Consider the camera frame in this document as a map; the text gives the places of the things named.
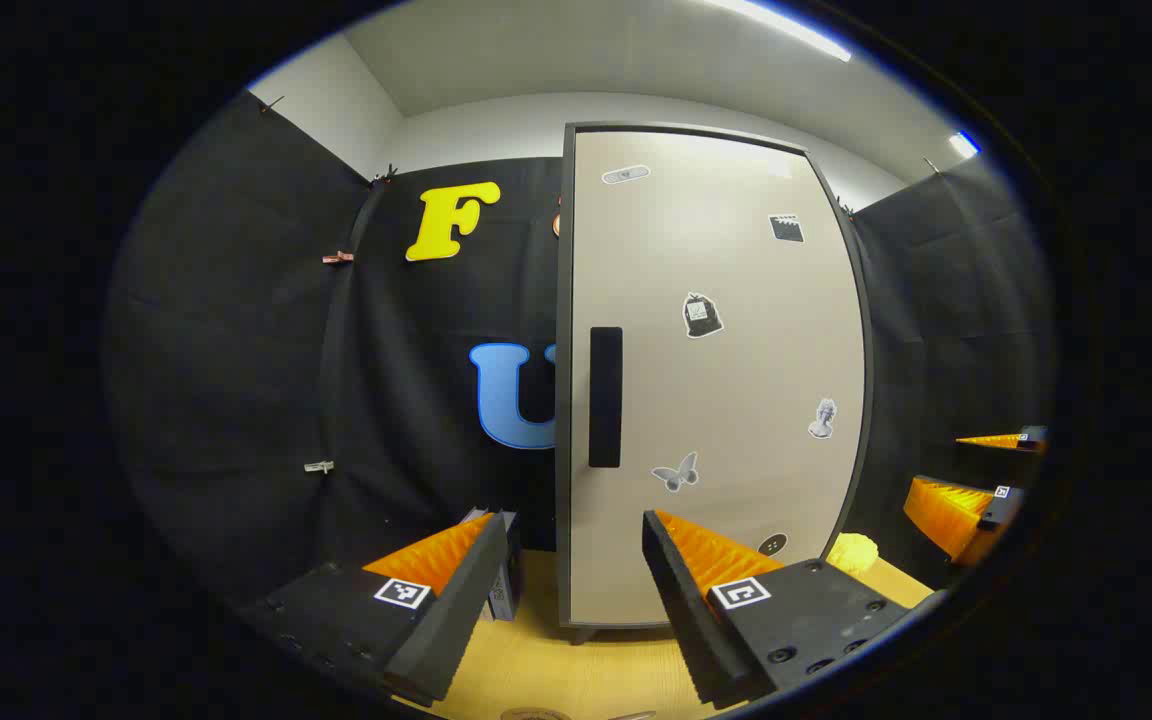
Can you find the white spine book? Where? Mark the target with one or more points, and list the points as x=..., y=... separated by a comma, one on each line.
x=474, y=514

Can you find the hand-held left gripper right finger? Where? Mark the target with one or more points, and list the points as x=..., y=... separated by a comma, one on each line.
x=696, y=630

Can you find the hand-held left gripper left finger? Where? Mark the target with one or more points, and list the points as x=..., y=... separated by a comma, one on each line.
x=456, y=620

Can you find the copper clip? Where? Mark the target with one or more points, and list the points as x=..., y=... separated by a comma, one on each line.
x=337, y=258

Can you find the black backdrop cloth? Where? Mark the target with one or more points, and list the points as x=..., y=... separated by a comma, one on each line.
x=236, y=350

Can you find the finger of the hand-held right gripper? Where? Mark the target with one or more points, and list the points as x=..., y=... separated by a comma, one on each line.
x=951, y=515
x=1011, y=440

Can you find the white clip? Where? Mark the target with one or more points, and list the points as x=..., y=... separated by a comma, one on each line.
x=318, y=466

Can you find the purple grey book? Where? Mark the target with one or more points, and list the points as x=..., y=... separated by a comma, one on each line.
x=504, y=598

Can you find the beige cabinet door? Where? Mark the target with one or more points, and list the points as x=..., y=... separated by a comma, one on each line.
x=716, y=400

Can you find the long ceiling light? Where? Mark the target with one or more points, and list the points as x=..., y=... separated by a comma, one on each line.
x=786, y=28

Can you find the grey cabinet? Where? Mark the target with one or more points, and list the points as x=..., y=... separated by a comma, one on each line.
x=564, y=300

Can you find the yellow lumpy object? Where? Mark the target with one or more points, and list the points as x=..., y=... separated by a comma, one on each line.
x=852, y=552

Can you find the small ceiling light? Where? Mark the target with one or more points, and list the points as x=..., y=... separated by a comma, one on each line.
x=964, y=144

